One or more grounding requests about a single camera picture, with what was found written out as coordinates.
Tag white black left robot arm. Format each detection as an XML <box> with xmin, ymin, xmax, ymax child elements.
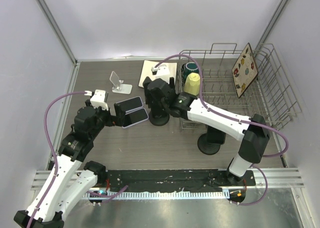
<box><xmin>13</xmin><ymin>100</ymin><xmax>126</xmax><ymax>228</ymax></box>

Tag aluminium corner frame post left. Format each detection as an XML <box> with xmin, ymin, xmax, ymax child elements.
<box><xmin>36</xmin><ymin>0</ymin><xmax>77</xmax><ymax>65</ymax></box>

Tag wooden base phone stand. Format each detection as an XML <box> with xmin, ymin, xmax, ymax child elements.
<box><xmin>142</xmin><ymin>76</ymin><xmax>152</xmax><ymax>100</ymax></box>

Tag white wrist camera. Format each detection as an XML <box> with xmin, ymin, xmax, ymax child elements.
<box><xmin>90</xmin><ymin>89</ymin><xmax>109</xmax><ymax>111</ymax></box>
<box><xmin>151</xmin><ymin>64</ymin><xmax>171</xmax><ymax>83</ymax></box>

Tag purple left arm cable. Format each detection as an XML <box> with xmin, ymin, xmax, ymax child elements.
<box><xmin>26</xmin><ymin>90</ymin><xmax>130</xmax><ymax>228</ymax></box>

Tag cream square plate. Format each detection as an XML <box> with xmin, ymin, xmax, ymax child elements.
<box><xmin>138</xmin><ymin>60</ymin><xmax>177</xmax><ymax>88</ymax></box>

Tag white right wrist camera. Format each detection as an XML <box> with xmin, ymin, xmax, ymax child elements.
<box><xmin>151</xmin><ymin>64</ymin><xmax>171</xmax><ymax>83</ymax></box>

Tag grey wire dish rack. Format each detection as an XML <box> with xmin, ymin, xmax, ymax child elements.
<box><xmin>177</xmin><ymin>43</ymin><xmax>302</xmax><ymax>130</ymax></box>

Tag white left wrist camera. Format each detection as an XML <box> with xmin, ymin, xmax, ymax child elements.
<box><xmin>90</xmin><ymin>89</ymin><xmax>109</xmax><ymax>111</ymax></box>

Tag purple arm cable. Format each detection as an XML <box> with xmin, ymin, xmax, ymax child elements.
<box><xmin>151</xmin><ymin>53</ymin><xmax>291</xmax><ymax>206</ymax></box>
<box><xmin>26</xmin><ymin>90</ymin><xmax>130</xmax><ymax>228</ymax></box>

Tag aluminium corner frame post right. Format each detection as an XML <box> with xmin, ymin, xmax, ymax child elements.
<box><xmin>255</xmin><ymin>0</ymin><xmax>291</xmax><ymax>51</ymax></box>

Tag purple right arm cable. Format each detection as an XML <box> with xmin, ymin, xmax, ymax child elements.
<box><xmin>151</xmin><ymin>53</ymin><xmax>291</xmax><ymax>206</ymax></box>

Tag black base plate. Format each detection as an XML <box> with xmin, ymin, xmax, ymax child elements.
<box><xmin>96</xmin><ymin>169</ymin><xmax>256</xmax><ymax>193</ymax></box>

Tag black phone stand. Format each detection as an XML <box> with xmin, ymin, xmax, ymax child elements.
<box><xmin>197</xmin><ymin>134</ymin><xmax>221</xmax><ymax>155</ymax></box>
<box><xmin>149</xmin><ymin>107</ymin><xmax>170</xmax><ymax>126</ymax></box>

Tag dark green mug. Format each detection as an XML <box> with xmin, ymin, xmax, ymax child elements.
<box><xmin>182</xmin><ymin>62</ymin><xmax>199</xmax><ymax>76</ymax></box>

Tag silver folding phone stand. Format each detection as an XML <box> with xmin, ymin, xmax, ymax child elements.
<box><xmin>109</xmin><ymin>71</ymin><xmax>133</xmax><ymax>95</ymax></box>

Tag aluminium corner frame post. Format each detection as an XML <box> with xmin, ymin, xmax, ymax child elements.
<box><xmin>255</xmin><ymin>0</ymin><xmax>291</xmax><ymax>51</ymax></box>
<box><xmin>36</xmin><ymin>0</ymin><xmax>77</xmax><ymax>65</ymax></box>

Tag yellow faceted mug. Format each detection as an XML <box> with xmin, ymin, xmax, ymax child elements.
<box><xmin>184</xmin><ymin>73</ymin><xmax>201</xmax><ymax>96</ymax></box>

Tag white slotted cable duct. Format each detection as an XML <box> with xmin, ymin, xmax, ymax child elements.
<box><xmin>84</xmin><ymin>190</ymin><xmax>230</xmax><ymax>201</ymax></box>

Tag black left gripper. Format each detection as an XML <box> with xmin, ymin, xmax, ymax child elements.
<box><xmin>86</xmin><ymin>99</ymin><xmax>126</xmax><ymax>139</ymax></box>

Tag lilac case phone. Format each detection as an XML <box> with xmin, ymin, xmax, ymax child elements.
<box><xmin>122</xmin><ymin>108</ymin><xmax>149</xmax><ymax>128</ymax></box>
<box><xmin>116</xmin><ymin>96</ymin><xmax>144</xmax><ymax>112</ymax></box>

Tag black phone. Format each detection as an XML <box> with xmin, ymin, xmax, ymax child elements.
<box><xmin>206</xmin><ymin>126</ymin><xmax>226</xmax><ymax>145</ymax></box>

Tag floral square plate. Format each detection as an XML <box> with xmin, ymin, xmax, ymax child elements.
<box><xmin>231</xmin><ymin>43</ymin><xmax>258</xmax><ymax>98</ymax></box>

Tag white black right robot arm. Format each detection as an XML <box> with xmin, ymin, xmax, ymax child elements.
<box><xmin>143</xmin><ymin>77</ymin><xmax>270</xmax><ymax>186</ymax></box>

